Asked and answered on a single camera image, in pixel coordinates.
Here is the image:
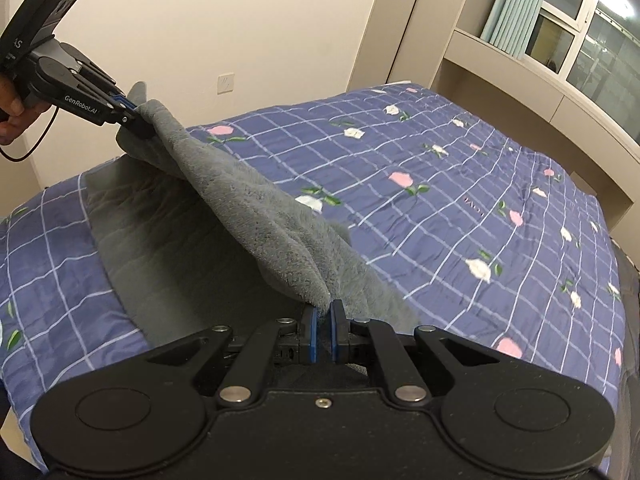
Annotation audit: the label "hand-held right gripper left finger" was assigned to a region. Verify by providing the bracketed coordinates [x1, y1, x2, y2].
[145, 305, 319, 408]

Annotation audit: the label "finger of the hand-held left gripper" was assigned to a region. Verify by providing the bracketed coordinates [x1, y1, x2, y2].
[76, 57, 137, 111]
[115, 109, 157, 139]

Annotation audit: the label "beige window bench cabinet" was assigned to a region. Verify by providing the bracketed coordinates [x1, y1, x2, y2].
[431, 27, 640, 246]

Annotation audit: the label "blue checked floral quilt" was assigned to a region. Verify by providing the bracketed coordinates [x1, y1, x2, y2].
[0, 80, 627, 428]

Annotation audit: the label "person's left hand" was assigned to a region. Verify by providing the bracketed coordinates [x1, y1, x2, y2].
[0, 74, 50, 145]

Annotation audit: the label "light blue curtain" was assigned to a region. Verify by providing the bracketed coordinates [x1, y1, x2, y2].
[480, 0, 557, 59]

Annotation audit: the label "grey fleece pants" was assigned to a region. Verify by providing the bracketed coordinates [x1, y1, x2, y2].
[82, 81, 422, 357]

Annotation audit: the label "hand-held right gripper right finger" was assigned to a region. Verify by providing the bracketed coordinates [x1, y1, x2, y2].
[327, 299, 502, 407]

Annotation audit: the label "window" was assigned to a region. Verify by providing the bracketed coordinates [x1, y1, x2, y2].
[520, 0, 640, 147]

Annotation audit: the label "beige wardrobe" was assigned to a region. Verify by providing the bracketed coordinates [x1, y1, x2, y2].
[345, 0, 512, 92]

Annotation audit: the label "black cable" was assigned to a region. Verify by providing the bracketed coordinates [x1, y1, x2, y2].
[0, 104, 59, 163]

